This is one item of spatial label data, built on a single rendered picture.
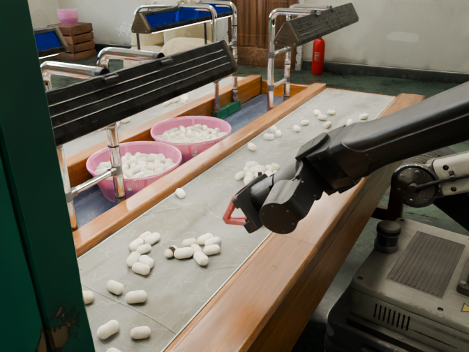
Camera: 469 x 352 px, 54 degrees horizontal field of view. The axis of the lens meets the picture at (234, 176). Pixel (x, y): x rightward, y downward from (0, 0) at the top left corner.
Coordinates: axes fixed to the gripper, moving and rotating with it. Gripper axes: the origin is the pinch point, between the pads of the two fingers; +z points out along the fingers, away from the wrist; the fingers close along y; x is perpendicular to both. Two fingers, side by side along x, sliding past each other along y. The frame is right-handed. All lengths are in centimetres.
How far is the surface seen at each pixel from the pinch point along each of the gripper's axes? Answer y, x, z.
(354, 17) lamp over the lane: -124, -27, 1
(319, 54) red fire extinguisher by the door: -449, -50, 161
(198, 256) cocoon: 1.2, 3.6, 11.0
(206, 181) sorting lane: -29.8, -7.1, 27.0
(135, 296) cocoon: 16.1, 1.8, 13.2
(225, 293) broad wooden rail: 8.3, 10.0, 2.4
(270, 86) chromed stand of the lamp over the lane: -89, -22, 29
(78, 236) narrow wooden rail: 8.6, -13.1, 29.9
